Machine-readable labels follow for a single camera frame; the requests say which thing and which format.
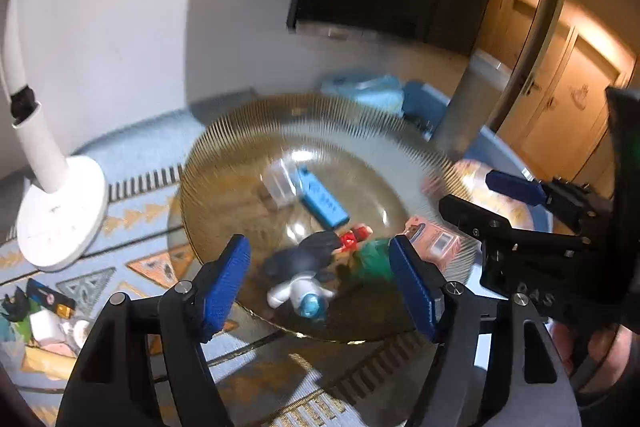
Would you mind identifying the white blue figurine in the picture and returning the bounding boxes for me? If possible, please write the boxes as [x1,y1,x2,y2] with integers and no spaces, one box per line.
[267,269,337,320]

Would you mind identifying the teal star toy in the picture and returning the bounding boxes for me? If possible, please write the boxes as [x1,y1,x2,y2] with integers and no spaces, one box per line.
[0,322,26,368]

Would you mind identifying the small round white item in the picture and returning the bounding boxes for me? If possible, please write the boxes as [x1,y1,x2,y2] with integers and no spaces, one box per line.
[70,317,96,348]

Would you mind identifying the light blue plastic bag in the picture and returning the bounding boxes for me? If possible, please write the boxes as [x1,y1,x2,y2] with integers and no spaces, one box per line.
[320,74,406,115]

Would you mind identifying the small patterned dish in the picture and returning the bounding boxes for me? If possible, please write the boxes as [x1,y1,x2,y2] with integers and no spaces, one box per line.
[425,159,538,233]

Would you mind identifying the dark green toy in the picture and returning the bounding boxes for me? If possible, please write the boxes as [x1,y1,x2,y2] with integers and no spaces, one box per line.
[350,239,396,283]

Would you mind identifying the black-haired red figurine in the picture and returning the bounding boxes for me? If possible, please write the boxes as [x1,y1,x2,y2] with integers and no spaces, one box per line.
[264,224,376,280]

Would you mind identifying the person's right hand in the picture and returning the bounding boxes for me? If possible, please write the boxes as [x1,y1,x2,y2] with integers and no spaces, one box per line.
[552,324,640,395]

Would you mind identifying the amber glass bowl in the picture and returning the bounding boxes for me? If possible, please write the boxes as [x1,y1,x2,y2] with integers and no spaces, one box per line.
[179,93,481,344]

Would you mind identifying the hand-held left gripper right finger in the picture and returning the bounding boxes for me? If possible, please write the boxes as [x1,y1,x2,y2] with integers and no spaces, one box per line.
[389,234,583,427]

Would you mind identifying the clear plastic box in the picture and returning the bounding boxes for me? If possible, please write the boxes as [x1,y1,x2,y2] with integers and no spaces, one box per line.
[262,159,303,208]

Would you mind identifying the black yellow battery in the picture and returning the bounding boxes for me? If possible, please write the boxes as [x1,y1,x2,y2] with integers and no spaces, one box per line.
[25,278,77,320]

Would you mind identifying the black cat toy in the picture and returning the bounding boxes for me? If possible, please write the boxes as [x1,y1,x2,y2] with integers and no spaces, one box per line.
[0,289,31,323]

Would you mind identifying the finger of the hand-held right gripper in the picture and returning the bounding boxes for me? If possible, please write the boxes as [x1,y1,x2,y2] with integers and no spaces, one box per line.
[486,170,613,228]
[439,194,613,250]

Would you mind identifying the white desk lamp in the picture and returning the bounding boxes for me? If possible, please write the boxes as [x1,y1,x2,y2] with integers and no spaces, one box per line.
[0,0,110,272]

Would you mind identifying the white charger cube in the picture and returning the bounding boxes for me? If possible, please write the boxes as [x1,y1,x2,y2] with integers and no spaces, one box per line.
[29,309,68,347]

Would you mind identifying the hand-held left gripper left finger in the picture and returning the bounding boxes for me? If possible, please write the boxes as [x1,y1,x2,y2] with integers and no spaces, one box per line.
[55,234,251,427]

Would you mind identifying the blue pouch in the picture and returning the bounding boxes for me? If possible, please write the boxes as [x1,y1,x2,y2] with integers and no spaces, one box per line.
[402,81,448,132]

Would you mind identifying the wooden door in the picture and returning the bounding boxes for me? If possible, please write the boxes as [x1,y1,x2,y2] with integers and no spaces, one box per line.
[492,0,640,188]

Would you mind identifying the blue rectangular box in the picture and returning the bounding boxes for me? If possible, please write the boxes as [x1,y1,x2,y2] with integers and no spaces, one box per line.
[295,166,351,228]

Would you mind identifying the small pink box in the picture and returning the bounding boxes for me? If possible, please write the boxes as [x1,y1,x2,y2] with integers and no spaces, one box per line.
[404,216,468,275]

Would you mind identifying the patterned blue table mat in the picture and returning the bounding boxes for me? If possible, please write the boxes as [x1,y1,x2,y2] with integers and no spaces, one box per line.
[0,104,496,427]

